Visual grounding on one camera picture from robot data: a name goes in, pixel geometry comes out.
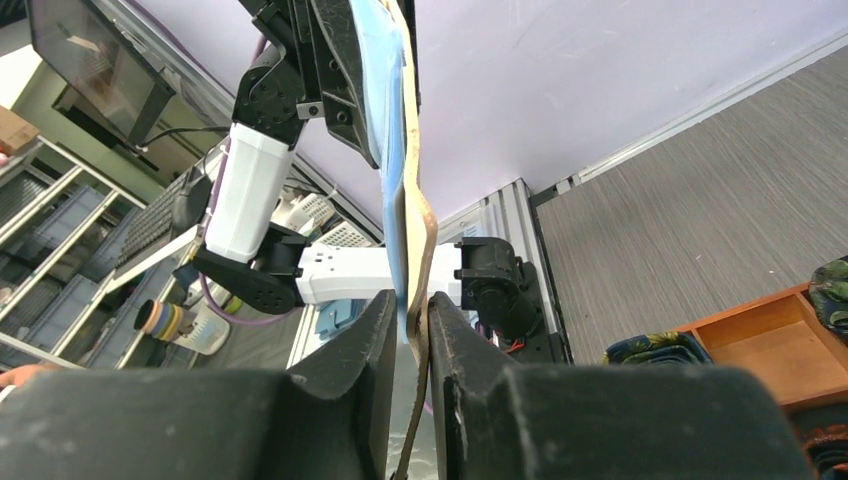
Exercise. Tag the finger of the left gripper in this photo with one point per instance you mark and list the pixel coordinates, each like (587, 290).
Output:
(340, 74)

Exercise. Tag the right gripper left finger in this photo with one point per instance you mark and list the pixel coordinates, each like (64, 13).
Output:
(327, 417)

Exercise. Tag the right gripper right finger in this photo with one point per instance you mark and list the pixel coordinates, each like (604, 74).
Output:
(497, 418)

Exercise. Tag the blue card sleeves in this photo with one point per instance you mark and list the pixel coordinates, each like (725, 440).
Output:
(382, 58)

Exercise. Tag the tape rolls stack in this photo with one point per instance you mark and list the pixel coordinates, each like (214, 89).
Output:
(164, 321)

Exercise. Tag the rolled belt bottom left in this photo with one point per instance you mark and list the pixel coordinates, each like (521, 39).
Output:
(671, 347)

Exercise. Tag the dark monitor screen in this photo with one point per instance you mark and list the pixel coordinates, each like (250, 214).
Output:
(91, 54)

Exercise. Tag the black keyboard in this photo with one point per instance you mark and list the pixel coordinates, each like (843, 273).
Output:
(181, 206)

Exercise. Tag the wooden compartment tray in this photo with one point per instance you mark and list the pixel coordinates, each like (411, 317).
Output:
(778, 339)

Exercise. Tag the metal storage shelf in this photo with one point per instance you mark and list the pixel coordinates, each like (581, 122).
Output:
(63, 226)

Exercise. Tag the cardboard box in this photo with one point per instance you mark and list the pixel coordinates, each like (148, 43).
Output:
(16, 133)

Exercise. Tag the large rolled black belt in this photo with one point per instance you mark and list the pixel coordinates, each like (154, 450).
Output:
(823, 434)

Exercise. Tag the rolled belt top left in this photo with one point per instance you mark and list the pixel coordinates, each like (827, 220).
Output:
(828, 296)

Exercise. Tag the aluminium front rail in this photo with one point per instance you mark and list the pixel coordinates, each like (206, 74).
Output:
(508, 213)

